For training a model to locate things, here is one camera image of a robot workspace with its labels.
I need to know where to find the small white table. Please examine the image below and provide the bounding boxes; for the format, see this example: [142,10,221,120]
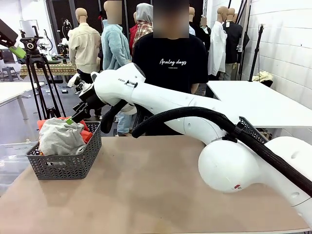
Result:
[0,82,46,120]

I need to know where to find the mannequin in white shirt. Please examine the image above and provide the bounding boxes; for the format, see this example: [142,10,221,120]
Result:
[208,6,229,81]

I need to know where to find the black leaning poles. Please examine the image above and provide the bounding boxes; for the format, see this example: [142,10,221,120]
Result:
[237,0,253,81]

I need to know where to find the mannequin in pale blue shirt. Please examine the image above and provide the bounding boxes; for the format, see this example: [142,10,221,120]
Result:
[189,6,196,36]

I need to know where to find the orange T-shirt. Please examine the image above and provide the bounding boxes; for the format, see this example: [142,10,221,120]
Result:
[37,117,94,145]

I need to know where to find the mannequin in plaid hoodie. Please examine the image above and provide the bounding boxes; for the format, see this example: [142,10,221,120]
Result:
[131,3,154,49]

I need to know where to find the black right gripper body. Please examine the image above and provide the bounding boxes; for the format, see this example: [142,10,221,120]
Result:
[79,84,108,112]

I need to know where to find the large white table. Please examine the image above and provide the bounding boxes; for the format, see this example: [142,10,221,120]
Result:
[206,80,312,137]

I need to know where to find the black camera tripod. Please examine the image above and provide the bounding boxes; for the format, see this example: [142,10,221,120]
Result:
[25,54,67,120]

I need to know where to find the grey stool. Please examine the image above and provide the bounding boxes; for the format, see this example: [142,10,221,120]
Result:
[1,67,20,82]

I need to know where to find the mannequin in black shirt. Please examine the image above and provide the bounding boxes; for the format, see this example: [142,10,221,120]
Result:
[223,8,251,81]

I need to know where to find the black light stand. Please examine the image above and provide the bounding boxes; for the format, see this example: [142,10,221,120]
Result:
[248,23,265,82]

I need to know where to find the person in black T-shirt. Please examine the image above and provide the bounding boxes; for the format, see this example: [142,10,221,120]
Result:
[132,0,209,137]

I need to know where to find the patterned tablecloth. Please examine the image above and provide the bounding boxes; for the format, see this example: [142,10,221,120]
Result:
[19,62,78,79]

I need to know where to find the grey plastic woven basket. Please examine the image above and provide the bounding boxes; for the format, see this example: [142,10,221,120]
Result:
[238,116,269,145]
[26,121,102,180]

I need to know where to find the mannequin in red garment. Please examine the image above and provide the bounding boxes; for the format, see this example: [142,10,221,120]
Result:
[129,11,138,51]

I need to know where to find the mannequin in black jacket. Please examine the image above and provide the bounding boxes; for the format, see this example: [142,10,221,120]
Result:
[196,17,212,49]

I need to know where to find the pale yellow cloth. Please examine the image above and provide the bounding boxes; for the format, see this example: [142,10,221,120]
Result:
[252,70,274,82]

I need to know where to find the clear plastic storage box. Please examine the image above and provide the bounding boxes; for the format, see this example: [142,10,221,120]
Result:
[0,141,38,195]

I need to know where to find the mannequin in cream shirt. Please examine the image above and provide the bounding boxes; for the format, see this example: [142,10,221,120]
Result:
[68,8,103,121]

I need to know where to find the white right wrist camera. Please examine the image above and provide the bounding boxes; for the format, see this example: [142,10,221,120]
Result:
[67,72,95,95]

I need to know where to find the grey shorts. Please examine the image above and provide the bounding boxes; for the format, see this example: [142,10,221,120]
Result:
[38,117,86,156]

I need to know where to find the mannequin in blue fleece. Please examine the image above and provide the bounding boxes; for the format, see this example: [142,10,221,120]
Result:
[101,1,134,137]

